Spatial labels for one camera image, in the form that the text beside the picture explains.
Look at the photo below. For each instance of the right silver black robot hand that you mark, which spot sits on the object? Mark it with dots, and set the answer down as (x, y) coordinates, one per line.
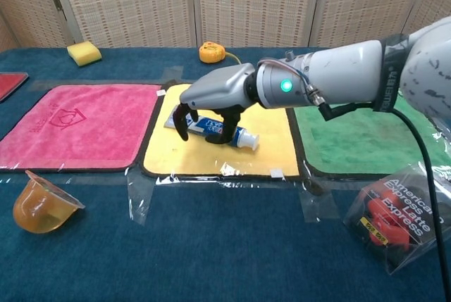
(218, 91)

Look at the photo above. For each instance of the blue white toothpaste tube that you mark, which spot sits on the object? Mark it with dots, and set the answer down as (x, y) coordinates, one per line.
(215, 131)

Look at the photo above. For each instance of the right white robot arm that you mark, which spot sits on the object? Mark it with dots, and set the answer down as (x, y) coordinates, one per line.
(356, 73)

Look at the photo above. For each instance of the yellow cloth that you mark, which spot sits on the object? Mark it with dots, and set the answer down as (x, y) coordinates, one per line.
(218, 161)

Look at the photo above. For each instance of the pink cloth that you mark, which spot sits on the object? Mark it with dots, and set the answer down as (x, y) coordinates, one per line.
(77, 126)

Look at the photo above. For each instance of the green cloth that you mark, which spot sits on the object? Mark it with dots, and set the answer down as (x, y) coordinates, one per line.
(370, 140)

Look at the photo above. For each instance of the orange tape measure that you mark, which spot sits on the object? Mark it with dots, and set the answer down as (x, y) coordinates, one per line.
(210, 52)

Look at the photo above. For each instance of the bamboo folding screen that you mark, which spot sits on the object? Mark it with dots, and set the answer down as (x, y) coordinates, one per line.
(211, 3)

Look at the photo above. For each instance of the yellow sponge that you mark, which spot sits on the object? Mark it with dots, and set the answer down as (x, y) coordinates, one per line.
(84, 53)

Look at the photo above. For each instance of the blue carpet table cover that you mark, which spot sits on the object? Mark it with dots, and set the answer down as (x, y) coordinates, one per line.
(211, 245)

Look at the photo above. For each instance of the red flat case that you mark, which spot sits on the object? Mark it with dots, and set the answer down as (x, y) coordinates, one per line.
(8, 83)

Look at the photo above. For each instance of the orange jelly cup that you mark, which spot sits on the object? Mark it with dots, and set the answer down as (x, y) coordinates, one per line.
(42, 207)

